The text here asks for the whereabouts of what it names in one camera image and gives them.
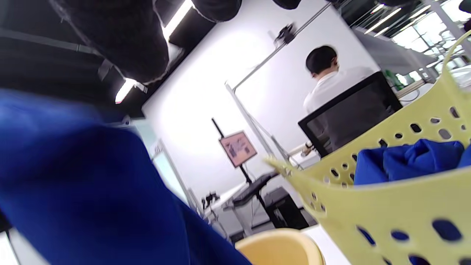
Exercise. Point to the yellow round bowl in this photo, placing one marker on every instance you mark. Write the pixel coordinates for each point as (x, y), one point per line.
(279, 248)

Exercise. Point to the monitor with pink screen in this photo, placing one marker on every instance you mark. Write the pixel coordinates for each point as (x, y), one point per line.
(238, 148)

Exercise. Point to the large blue cloth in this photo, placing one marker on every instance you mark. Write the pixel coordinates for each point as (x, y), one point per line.
(84, 184)

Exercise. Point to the crumpled blue cloth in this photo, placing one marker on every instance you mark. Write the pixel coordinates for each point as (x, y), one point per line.
(412, 160)

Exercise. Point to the black camera on frame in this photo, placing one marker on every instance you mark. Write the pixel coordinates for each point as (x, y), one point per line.
(286, 34)

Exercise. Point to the silver metal frame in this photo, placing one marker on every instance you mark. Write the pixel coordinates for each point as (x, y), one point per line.
(257, 121)

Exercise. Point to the black mesh office chair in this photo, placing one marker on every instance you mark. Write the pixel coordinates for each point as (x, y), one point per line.
(349, 117)

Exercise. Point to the yellow perforated plastic basket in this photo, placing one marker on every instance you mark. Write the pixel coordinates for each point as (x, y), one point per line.
(390, 209)

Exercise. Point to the black computer tower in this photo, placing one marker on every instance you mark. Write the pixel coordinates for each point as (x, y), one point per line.
(285, 209)

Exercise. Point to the black monitor stand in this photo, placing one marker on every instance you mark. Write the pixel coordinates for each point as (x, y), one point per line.
(243, 173)

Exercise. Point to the black keyboard tray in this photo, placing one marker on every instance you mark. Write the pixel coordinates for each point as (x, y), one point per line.
(254, 189)

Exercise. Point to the person's right hand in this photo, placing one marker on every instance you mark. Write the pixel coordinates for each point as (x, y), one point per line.
(117, 33)

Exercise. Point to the long ceiling light strip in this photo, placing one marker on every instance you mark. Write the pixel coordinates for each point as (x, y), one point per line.
(177, 16)
(125, 90)

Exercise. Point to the glass panel with frame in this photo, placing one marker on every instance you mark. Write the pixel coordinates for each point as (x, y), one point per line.
(169, 173)

